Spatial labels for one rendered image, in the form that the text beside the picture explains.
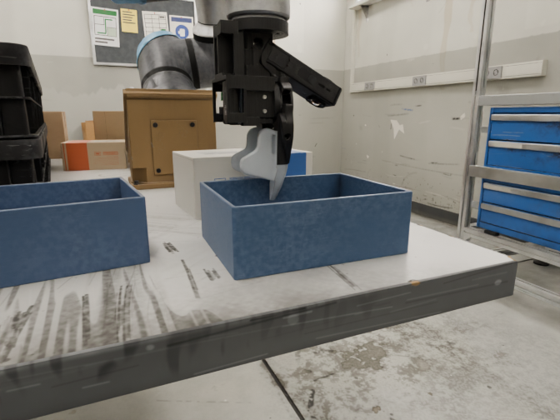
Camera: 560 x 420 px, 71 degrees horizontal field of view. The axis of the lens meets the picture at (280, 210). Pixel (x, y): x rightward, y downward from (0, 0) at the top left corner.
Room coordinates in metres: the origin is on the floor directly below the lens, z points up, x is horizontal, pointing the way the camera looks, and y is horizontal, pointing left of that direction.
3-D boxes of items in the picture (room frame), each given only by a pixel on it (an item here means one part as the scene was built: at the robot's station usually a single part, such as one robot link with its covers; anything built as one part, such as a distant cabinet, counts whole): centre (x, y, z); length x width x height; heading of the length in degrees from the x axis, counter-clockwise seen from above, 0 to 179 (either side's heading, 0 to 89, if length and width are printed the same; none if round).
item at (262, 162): (0.49, 0.02, 0.79); 0.06 x 0.03 x 0.09; 112
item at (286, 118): (0.49, 0.00, 0.83); 0.05 x 0.02 x 0.09; 22
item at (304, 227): (0.45, -0.02, 0.74); 0.20 x 0.15 x 0.07; 112
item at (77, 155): (1.15, 0.53, 0.74); 0.16 x 0.12 x 0.07; 108
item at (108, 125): (1.38, 0.46, 0.78); 0.30 x 0.22 x 0.16; 107
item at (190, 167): (0.66, 0.06, 0.74); 0.20 x 0.12 x 0.09; 118
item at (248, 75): (0.50, 0.03, 0.89); 0.09 x 0.08 x 0.12; 112
